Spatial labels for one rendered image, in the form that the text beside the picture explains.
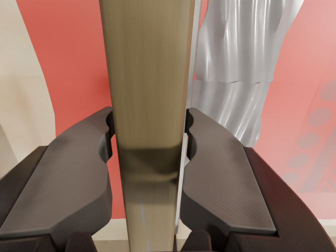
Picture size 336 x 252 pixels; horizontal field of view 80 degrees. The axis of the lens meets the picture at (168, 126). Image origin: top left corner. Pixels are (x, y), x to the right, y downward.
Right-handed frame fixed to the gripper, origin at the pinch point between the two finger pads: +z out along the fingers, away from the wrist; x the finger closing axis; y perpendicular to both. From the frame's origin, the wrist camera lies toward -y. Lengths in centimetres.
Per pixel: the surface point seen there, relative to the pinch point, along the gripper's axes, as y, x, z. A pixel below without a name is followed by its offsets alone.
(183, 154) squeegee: 5.3, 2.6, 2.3
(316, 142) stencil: 6.8, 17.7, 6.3
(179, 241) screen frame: 25.4, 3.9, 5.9
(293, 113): 3.3, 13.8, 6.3
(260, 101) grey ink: 1.9, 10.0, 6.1
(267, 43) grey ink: -3.2, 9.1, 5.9
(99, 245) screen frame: 25.4, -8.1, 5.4
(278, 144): 7.1, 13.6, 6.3
